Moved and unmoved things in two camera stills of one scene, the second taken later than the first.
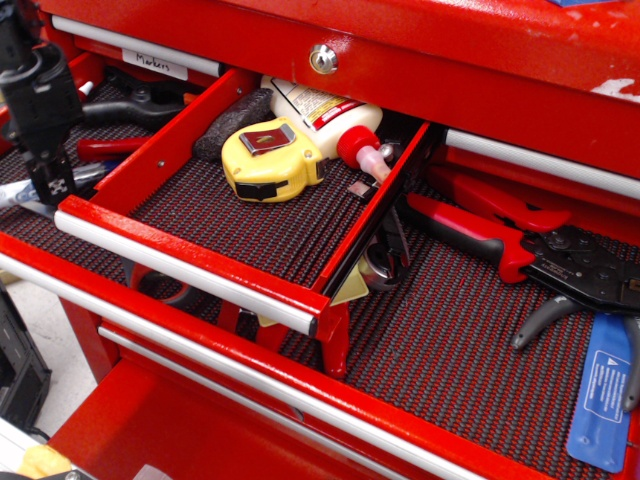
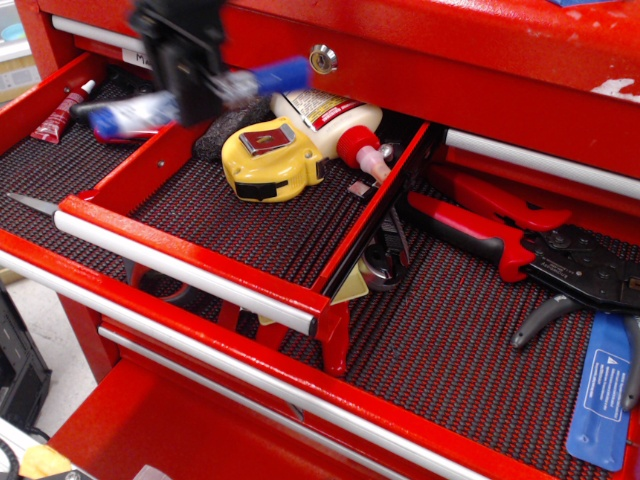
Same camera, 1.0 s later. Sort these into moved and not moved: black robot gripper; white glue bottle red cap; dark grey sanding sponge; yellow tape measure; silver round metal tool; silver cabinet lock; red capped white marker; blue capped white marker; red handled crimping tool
Moved: black robot gripper; blue capped white marker; red capped white marker
Not moved: silver round metal tool; yellow tape measure; dark grey sanding sponge; red handled crimping tool; white glue bottle red cap; silver cabinet lock
